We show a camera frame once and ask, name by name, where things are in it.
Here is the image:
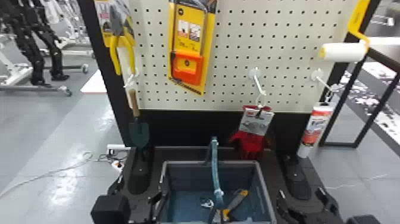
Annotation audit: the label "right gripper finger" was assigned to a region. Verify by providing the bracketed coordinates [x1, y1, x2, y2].
[313, 186, 342, 217]
[276, 188, 301, 224]

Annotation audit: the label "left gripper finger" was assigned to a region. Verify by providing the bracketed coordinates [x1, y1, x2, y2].
[148, 191, 170, 224]

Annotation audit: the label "blue basket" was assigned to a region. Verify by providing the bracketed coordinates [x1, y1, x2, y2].
[157, 136, 278, 224]

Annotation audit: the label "white power strip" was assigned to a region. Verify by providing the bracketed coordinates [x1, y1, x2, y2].
[105, 143, 132, 156]

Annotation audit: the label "red gloves on card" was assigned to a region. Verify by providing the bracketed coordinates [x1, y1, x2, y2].
[229, 105, 276, 160]

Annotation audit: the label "white sealant tube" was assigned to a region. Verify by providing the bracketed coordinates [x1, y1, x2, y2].
[296, 102, 335, 159]

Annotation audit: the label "hacksaw on yellow card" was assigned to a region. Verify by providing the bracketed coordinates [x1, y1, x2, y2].
[167, 0, 218, 97]

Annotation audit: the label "black side table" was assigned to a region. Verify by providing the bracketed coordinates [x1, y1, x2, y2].
[318, 32, 400, 158]

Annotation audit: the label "white pegboard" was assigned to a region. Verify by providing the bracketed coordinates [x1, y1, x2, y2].
[77, 0, 383, 201]

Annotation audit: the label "yellow pliers on card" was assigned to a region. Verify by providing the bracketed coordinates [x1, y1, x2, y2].
[94, 0, 138, 76]

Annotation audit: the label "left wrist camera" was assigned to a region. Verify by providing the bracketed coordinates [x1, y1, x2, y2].
[90, 194, 132, 224]

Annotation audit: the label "yellow black handled knife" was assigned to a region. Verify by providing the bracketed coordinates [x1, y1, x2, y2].
[212, 188, 250, 224]

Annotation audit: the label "green trowel wooden handle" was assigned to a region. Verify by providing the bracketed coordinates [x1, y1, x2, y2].
[124, 73, 151, 150]

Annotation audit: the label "white cable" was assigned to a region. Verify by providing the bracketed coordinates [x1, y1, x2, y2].
[0, 151, 95, 200]

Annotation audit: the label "white paint roller yellow handle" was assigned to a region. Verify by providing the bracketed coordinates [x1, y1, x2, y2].
[318, 0, 371, 63]

